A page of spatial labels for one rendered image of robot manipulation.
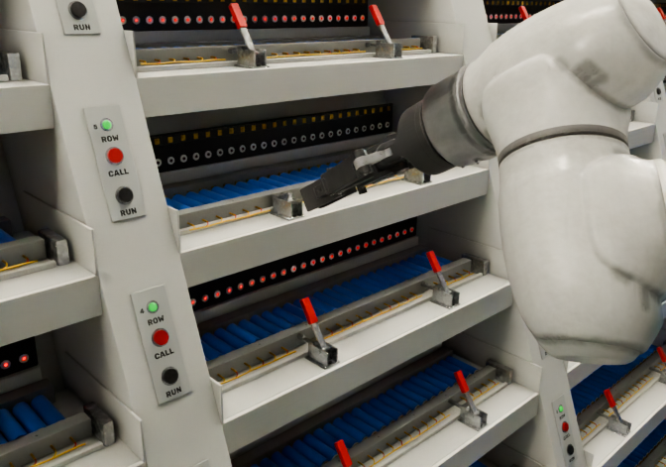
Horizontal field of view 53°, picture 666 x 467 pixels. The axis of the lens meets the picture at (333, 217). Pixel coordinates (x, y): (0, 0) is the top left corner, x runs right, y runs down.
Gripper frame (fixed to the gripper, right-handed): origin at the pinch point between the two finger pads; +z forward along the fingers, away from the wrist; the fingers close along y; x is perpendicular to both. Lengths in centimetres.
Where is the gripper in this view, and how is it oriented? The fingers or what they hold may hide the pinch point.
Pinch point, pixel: (327, 190)
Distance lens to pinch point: 81.2
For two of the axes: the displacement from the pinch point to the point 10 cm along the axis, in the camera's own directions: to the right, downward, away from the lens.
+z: -6.0, 2.7, 7.5
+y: 7.3, -2.0, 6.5
